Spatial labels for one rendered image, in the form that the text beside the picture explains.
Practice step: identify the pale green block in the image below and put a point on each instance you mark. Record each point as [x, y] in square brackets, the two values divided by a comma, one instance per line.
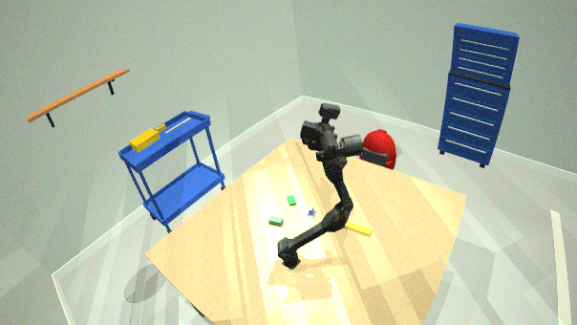
[275, 221]

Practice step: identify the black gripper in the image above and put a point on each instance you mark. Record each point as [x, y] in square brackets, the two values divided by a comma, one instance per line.
[327, 111]

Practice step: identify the yellow bar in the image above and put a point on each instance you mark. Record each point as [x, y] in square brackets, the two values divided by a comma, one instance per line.
[358, 229]

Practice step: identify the green rectangular bar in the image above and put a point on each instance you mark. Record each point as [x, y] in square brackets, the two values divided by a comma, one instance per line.
[291, 200]

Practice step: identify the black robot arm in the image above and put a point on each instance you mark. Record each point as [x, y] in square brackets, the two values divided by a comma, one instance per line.
[336, 218]

